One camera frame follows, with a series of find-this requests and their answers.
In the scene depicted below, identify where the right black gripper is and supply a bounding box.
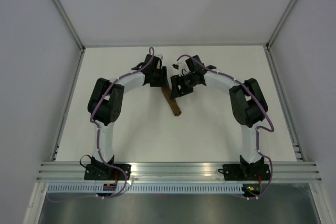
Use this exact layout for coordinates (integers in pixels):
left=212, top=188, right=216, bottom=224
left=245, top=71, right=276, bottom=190
left=170, top=73, right=196, bottom=100

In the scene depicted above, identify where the brown cloth napkin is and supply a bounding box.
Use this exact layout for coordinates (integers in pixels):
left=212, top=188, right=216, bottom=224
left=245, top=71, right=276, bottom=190
left=161, top=86, right=182, bottom=116

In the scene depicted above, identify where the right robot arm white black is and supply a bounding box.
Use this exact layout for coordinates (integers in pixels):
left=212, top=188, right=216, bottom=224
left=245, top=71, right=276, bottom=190
left=171, top=56, right=272, bottom=181

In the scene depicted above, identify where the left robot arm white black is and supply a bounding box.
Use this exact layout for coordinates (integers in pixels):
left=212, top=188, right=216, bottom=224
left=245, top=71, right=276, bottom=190
left=87, top=54, right=169, bottom=180

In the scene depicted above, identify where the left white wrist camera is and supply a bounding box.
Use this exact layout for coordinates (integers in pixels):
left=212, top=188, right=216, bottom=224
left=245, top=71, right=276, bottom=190
left=155, top=54, right=163, bottom=61

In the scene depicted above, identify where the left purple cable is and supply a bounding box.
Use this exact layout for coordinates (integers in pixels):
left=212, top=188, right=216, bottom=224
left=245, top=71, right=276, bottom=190
left=47, top=47, right=155, bottom=204

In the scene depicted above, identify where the purple cable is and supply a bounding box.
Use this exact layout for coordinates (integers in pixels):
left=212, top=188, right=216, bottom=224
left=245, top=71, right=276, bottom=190
left=177, top=55, right=274, bottom=201
left=47, top=47, right=155, bottom=204

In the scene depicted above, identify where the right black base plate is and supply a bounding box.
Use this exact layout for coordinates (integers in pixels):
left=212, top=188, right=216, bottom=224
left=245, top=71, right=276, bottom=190
left=222, top=164, right=271, bottom=181

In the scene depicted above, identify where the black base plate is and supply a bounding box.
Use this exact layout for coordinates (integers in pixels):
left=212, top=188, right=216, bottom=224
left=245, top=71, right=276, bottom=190
left=222, top=164, right=271, bottom=181
left=84, top=164, right=131, bottom=181

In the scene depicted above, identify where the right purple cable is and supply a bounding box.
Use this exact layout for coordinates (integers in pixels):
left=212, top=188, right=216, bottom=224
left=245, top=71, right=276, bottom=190
left=177, top=55, right=274, bottom=201

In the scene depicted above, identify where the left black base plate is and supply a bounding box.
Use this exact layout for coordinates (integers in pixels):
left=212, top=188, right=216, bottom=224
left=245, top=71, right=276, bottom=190
left=84, top=164, right=131, bottom=181

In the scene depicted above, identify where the left aluminium frame post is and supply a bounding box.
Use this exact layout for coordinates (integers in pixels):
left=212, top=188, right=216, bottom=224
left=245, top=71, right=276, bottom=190
left=51, top=0, right=85, bottom=52

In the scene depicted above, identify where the aluminium frame post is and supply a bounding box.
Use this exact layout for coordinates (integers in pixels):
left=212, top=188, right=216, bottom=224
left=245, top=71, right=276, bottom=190
left=51, top=0, right=85, bottom=52
left=265, top=0, right=298, bottom=50

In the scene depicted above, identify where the aluminium front rail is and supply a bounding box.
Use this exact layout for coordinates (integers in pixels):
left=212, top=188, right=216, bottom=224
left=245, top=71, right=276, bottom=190
left=36, top=162, right=322, bottom=183

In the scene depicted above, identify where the white slotted cable duct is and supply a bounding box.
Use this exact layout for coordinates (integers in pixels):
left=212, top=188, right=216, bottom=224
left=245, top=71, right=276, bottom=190
left=47, top=183, right=243, bottom=194

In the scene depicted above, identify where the right aluminium frame post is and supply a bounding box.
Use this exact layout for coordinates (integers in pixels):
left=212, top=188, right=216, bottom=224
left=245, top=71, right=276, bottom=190
left=265, top=0, right=298, bottom=50

